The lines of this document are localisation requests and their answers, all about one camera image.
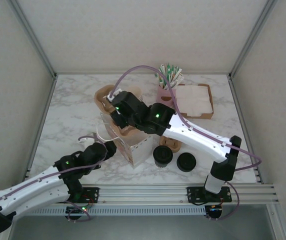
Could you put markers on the black plastic cup lid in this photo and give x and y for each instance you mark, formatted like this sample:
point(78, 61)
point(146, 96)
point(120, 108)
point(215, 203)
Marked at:
point(163, 153)
point(186, 162)

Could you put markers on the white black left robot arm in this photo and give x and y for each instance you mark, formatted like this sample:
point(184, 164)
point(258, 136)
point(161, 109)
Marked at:
point(33, 190)

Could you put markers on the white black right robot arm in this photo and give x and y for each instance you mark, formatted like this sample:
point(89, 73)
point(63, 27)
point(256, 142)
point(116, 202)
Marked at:
point(198, 140)

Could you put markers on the pink straw holder cup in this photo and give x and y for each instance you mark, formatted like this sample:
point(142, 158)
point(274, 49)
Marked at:
point(164, 96)

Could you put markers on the green white wrapped straw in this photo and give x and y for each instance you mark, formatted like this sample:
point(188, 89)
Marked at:
point(158, 79)
point(172, 73)
point(175, 76)
point(163, 75)
point(168, 72)

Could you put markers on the circuit board with lights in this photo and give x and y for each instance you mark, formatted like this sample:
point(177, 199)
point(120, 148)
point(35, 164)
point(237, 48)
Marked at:
point(83, 207)
point(214, 208)

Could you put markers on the paper wrapped stirrer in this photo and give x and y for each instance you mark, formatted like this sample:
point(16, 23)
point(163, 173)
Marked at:
point(176, 80)

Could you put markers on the brown cardboard napkin tray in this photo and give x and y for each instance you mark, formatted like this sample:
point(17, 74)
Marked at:
point(198, 116)

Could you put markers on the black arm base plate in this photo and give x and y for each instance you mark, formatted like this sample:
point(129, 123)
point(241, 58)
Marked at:
point(91, 195)
point(195, 195)

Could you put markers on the wide aluminium mounting rail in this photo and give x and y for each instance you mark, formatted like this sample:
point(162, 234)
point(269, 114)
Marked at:
point(143, 193)

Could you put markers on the aluminium frame post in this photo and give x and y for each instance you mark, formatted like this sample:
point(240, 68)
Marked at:
point(34, 37)
point(253, 37)

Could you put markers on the aluminium frame leg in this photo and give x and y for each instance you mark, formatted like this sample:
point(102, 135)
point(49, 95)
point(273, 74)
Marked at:
point(274, 225)

